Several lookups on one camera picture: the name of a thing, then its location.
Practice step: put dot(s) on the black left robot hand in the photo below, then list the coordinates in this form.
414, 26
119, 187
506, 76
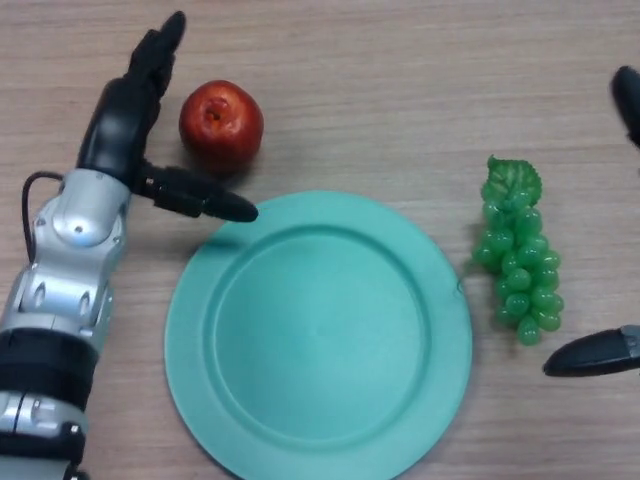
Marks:
117, 130

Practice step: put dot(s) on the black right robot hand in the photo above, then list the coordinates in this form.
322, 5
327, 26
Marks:
590, 357

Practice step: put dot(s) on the red apple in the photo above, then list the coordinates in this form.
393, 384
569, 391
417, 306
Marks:
222, 125

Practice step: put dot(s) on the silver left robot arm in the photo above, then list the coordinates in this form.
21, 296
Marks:
70, 265

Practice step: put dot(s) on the green round plate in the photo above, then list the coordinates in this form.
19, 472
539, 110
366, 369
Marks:
320, 350

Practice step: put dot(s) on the green plastic grape bunch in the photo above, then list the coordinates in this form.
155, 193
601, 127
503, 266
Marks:
520, 260

